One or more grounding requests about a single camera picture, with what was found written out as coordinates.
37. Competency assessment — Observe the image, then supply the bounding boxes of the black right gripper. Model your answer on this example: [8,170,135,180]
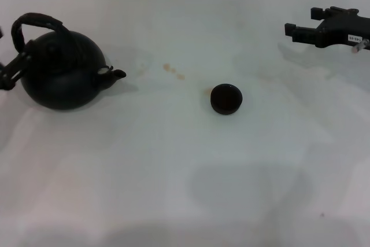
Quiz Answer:
[284,6,370,49]

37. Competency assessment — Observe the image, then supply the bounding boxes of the black round teapot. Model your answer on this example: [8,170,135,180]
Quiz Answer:
[10,12,128,112]

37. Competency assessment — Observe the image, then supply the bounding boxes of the small dark teacup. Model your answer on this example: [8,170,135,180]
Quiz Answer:
[209,83,243,116]

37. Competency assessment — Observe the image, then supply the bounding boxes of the silver cylindrical connector plug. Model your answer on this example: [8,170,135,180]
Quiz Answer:
[350,38,370,54]

